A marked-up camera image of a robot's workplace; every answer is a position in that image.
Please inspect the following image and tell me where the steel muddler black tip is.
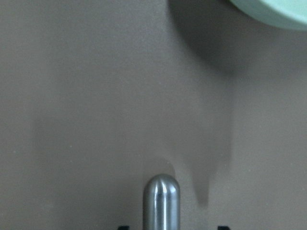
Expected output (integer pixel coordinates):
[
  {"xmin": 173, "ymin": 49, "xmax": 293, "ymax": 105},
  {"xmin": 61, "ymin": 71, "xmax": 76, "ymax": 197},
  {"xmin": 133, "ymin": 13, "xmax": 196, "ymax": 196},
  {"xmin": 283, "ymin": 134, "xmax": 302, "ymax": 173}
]
[{"xmin": 142, "ymin": 174, "xmax": 180, "ymax": 230}]

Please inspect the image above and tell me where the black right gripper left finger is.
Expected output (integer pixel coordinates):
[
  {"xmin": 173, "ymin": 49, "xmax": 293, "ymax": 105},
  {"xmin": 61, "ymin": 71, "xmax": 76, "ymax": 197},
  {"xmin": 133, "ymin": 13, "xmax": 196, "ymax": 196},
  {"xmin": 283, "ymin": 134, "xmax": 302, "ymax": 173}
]
[{"xmin": 117, "ymin": 226, "xmax": 130, "ymax": 230}]

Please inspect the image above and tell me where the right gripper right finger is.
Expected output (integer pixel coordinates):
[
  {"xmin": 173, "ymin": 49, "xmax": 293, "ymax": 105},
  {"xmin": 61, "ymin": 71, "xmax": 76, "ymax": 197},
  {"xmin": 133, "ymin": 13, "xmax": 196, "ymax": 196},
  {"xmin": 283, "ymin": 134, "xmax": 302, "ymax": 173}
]
[{"xmin": 217, "ymin": 226, "xmax": 230, "ymax": 230}]

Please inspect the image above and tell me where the light green bowl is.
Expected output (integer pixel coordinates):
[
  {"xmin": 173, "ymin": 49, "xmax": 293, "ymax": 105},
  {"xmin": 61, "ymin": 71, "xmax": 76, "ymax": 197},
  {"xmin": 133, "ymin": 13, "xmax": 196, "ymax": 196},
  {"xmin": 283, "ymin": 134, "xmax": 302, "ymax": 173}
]
[{"xmin": 231, "ymin": 0, "xmax": 307, "ymax": 31}]

